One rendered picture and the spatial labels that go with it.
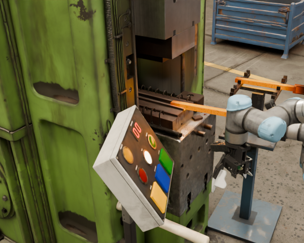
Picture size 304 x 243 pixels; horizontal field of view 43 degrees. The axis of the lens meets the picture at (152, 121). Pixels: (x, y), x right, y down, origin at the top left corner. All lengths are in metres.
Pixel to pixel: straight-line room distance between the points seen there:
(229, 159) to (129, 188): 0.36
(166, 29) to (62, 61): 0.44
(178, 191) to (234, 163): 0.62
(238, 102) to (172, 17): 0.51
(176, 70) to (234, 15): 3.76
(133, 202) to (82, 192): 0.79
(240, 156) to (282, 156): 2.07
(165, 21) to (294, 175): 1.96
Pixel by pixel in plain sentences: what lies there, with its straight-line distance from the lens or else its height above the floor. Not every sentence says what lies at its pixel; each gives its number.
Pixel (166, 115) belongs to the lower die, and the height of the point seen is 0.98.
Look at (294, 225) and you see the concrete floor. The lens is 2.73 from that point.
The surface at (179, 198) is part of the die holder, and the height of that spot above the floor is 0.58.
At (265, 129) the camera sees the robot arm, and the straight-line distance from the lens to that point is 1.17.
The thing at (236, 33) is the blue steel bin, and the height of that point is 0.21.
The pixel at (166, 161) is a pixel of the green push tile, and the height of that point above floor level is 1.01.
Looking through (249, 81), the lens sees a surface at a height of 0.98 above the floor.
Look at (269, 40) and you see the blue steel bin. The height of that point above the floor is 0.19.
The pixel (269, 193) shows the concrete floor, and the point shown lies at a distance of 2.94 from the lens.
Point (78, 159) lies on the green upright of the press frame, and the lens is 1.84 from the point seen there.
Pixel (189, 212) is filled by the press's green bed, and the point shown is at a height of 0.41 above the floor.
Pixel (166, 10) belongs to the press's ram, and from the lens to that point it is 1.52.
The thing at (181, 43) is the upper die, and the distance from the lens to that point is 1.66.
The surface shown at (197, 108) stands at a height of 1.01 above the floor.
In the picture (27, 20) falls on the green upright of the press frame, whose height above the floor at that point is 1.43.
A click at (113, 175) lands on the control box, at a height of 1.14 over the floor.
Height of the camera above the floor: 1.82
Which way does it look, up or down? 29 degrees down
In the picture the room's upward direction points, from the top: 2 degrees counter-clockwise
